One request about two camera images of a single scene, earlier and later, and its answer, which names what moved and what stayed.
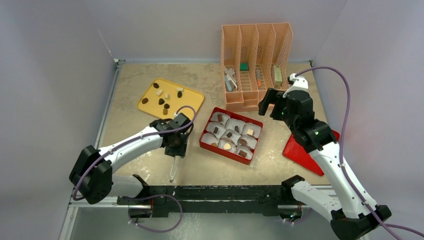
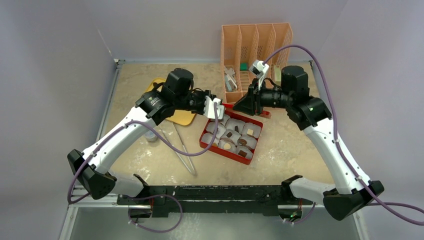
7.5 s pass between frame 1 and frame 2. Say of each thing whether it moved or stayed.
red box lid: moved
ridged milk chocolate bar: stayed
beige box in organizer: stayed
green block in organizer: stayed
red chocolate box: stayed
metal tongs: moved
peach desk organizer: stayed
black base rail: stayed
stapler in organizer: stayed
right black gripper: moved
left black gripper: moved
